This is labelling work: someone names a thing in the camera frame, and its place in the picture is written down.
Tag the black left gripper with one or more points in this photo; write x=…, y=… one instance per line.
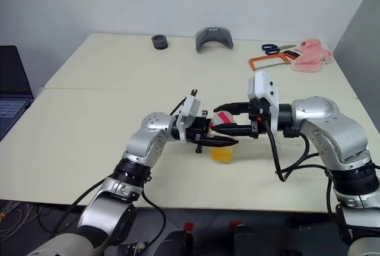
x=198, y=132

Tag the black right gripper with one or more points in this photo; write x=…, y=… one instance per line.
x=257, y=125

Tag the clear bottle with red label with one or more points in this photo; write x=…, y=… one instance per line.
x=222, y=155

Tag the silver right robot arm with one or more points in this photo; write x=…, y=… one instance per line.
x=341, y=137

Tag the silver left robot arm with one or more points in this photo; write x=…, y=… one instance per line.
x=148, y=143

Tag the orange hacksaw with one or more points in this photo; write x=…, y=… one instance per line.
x=252, y=63

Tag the small red tab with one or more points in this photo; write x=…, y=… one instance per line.
x=235, y=224
x=188, y=226

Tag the grey curved visor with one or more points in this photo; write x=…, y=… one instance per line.
x=202, y=37

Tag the pink cloth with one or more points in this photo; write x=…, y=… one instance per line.
x=311, y=57

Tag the dark rounded shape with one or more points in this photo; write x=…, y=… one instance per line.
x=175, y=244
x=249, y=242

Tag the black round cap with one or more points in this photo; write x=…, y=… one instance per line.
x=160, y=43

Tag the dark laptop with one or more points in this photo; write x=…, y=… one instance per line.
x=12, y=75

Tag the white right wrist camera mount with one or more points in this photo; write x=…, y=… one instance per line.
x=267, y=89

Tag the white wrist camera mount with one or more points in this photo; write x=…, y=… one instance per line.
x=267, y=89
x=187, y=110

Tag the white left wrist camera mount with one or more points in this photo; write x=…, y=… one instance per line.
x=187, y=110

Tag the black metal bracket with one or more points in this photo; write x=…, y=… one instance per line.
x=132, y=248

